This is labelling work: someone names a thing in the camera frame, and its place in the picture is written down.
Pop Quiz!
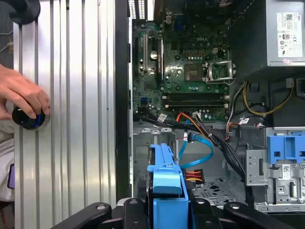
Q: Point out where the blue disk wire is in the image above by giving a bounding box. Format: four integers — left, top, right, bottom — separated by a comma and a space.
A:
178, 132, 214, 169

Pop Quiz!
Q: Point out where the metal socket cover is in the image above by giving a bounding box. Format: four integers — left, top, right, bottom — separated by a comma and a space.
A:
204, 60, 234, 83

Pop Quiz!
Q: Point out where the black and grey PC case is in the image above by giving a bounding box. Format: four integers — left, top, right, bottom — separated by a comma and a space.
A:
115, 0, 305, 229

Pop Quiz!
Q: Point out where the CPU socket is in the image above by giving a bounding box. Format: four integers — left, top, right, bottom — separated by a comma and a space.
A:
184, 63, 205, 82

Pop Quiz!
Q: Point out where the long black expansion slot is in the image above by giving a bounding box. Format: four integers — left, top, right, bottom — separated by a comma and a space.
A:
157, 38, 164, 82

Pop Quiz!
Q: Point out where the round black tool blue ring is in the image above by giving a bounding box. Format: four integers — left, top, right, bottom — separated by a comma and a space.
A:
11, 104, 46, 131

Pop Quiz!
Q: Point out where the white expansion slot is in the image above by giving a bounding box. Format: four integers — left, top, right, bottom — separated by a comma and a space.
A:
142, 33, 149, 69

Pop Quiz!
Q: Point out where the black round object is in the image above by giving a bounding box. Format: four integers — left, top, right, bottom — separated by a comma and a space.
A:
8, 0, 41, 25

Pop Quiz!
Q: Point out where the grey metal drive cage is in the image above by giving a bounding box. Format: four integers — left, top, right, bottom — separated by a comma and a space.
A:
245, 126, 305, 213

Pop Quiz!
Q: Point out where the green motherboard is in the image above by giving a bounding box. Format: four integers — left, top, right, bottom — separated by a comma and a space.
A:
132, 20, 235, 123

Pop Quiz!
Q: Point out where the black RAM slot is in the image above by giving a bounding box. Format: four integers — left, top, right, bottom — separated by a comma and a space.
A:
163, 100, 230, 104
163, 96, 230, 101
163, 103, 230, 108
163, 92, 230, 97

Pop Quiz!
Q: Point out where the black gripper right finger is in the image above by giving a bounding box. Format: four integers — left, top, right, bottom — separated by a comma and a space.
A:
189, 198, 296, 229

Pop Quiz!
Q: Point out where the grey power supply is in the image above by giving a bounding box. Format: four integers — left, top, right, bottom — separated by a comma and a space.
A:
228, 0, 305, 75

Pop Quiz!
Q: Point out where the black cable bundle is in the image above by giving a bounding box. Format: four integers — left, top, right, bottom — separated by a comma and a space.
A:
136, 107, 254, 210

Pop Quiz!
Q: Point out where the short black expansion slot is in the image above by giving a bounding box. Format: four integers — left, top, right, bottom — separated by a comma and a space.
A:
135, 37, 142, 75

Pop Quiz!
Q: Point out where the white and red wire bundle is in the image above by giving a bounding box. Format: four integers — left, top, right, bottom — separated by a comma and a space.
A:
225, 81, 246, 142

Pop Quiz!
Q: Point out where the metal wire locking lever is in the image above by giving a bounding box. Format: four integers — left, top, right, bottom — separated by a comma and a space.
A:
205, 76, 237, 85

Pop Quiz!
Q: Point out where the blue drive latch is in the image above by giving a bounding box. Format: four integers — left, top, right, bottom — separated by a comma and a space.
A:
266, 135, 305, 166

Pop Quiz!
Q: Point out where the person in pale clothing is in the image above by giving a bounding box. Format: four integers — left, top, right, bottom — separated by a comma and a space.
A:
0, 124, 16, 202

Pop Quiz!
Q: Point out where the red orange yellow disk wire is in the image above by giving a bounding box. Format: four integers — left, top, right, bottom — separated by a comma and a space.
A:
184, 168, 206, 185

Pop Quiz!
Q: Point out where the hard disk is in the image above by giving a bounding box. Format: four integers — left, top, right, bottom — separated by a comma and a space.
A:
144, 143, 192, 229

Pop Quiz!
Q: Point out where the person's bare hand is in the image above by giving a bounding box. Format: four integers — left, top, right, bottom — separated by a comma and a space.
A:
0, 63, 51, 121

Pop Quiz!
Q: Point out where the purple phone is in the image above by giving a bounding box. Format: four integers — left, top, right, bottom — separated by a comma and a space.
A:
7, 164, 16, 190

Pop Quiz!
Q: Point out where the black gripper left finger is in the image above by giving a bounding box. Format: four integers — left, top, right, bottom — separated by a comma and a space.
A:
51, 198, 153, 229

